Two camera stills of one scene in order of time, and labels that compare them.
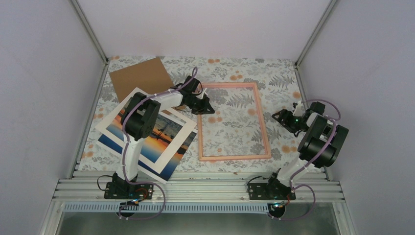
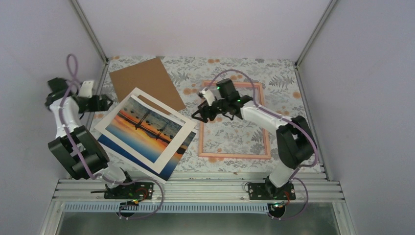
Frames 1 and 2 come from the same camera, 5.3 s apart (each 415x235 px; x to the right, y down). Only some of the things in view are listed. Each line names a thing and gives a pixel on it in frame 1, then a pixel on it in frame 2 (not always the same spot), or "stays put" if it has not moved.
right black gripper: (284, 113) -> (202, 111)
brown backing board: (150, 77) stays put
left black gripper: (202, 110) -> (104, 106)
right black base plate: (258, 191) stays put
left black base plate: (121, 191) stays put
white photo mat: (105, 124) stays put
